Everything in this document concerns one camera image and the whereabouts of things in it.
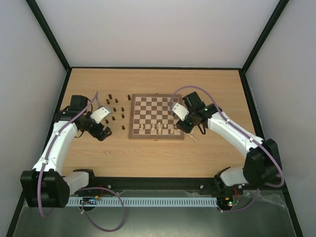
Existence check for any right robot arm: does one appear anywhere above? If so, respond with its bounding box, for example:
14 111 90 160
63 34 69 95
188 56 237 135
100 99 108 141
170 92 284 194

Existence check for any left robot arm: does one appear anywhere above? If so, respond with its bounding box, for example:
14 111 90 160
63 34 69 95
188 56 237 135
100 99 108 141
20 95 112 209

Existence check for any wooden chess board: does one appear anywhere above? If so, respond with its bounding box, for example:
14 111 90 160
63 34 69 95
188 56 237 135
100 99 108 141
128 93 184 141

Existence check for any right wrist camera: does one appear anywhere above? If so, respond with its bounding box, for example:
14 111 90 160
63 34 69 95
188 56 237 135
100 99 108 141
171 103 189 121

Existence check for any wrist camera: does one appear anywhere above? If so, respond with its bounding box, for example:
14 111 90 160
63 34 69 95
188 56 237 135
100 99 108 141
171 103 189 121
90 107 112 124

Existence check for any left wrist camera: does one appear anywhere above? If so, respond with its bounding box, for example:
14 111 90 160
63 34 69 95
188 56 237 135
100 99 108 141
90 107 112 124

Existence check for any black frame rail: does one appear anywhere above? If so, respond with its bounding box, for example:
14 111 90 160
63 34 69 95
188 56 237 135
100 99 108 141
24 176 287 196

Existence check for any white slotted cable duct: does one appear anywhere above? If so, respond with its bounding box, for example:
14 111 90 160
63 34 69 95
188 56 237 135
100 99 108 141
66 197 218 207

